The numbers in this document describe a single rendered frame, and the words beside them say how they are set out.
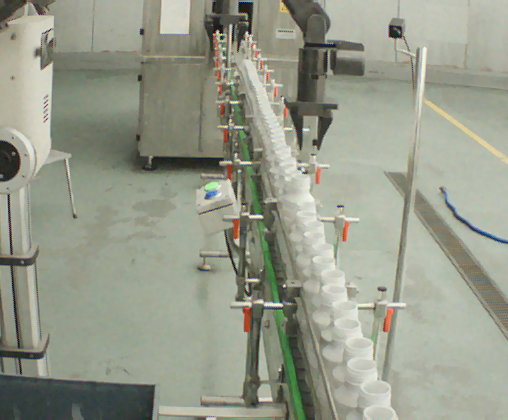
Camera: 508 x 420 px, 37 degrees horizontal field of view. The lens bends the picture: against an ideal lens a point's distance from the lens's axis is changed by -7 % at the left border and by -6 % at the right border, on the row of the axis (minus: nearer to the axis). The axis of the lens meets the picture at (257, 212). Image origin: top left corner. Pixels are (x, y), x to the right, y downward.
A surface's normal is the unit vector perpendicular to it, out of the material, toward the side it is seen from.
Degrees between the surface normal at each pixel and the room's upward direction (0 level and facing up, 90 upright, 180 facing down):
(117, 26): 90
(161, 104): 90
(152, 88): 90
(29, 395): 90
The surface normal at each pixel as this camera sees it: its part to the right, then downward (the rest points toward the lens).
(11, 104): 0.05, 0.48
